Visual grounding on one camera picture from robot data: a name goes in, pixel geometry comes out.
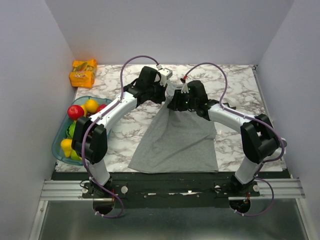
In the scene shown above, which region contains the grey tank top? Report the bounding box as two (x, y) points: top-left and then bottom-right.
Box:
(128, 84), (219, 174)

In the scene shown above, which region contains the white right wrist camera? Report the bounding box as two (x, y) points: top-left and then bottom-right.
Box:
(180, 75), (189, 94)

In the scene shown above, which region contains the orange snack bag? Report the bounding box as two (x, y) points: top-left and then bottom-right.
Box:
(69, 59), (97, 89)

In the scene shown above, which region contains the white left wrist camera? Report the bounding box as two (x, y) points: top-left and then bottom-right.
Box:
(155, 64), (173, 87)

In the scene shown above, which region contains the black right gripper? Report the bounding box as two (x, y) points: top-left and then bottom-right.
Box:
(166, 89), (197, 112)

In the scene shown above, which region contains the red apple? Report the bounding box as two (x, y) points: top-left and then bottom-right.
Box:
(67, 105), (85, 121)

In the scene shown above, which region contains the white bottle black cap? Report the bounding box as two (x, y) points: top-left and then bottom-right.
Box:
(279, 137), (288, 159)

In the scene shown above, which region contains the teal plastic fruit tray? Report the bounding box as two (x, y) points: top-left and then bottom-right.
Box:
(51, 96), (112, 166)

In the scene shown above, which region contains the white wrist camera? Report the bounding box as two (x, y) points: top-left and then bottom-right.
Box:
(180, 75), (189, 94)
(155, 64), (173, 87)

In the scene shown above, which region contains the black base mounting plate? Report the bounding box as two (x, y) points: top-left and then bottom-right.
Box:
(51, 171), (261, 210)

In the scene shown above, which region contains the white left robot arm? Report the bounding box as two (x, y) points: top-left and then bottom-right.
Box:
(71, 66), (173, 198)

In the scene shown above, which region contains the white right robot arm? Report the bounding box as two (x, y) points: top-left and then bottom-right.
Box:
(167, 80), (286, 196)

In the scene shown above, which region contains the black brooch display box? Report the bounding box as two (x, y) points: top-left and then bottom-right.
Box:
(222, 102), (237, 110)

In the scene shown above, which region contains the yellow pear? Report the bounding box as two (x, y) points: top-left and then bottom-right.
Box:
(60, 138), (73, 158)

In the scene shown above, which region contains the green lime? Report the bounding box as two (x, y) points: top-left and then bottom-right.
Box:
(70, 150), (82, 161)

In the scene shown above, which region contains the red dragon fruit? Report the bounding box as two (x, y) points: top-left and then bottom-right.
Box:
(96, 104), (107, 113)

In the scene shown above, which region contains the aluminium rail frame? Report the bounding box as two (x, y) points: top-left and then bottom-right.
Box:
(30, 172), (317, 240)

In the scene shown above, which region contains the green striped melon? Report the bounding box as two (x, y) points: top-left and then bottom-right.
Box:
(65, 122), (76, 139)

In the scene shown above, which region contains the yellow lemon under apple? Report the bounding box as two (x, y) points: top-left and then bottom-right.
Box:
(73, 105), (87, 123)

